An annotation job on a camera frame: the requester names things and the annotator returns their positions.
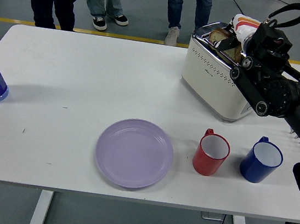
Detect brown-crusted bread slice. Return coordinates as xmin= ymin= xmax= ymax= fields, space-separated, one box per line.
xmin=206 ymin=27 xmax=246 ymax=64

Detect red enamel mug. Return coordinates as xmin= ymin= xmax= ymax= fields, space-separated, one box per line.
xmin=190 ymin=127 xmax=233 ymax=180

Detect blue enamel mug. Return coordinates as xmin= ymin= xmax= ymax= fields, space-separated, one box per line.
xmin=237 ymin=133 xmax=286 ymax=187

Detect purple plate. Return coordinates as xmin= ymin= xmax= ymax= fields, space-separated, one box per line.
xmin=90 ymin=114 xmax=178 ymax=194

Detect metal toast rack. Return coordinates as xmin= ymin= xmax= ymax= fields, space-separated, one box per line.
xmin=286 ymin=128 xmax=300 ymax=150

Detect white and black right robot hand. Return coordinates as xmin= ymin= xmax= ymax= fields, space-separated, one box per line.
xmin=212 ymin=10 xmax=263 ymax=56

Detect grey under-table control box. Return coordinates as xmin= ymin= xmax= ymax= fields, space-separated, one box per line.
xmin=201 ymin=211 xmax=226 ymax=221

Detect cream and chrome toaster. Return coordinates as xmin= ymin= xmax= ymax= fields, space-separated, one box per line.
xmin=175 ymin=17 xmax=264 ymax=127

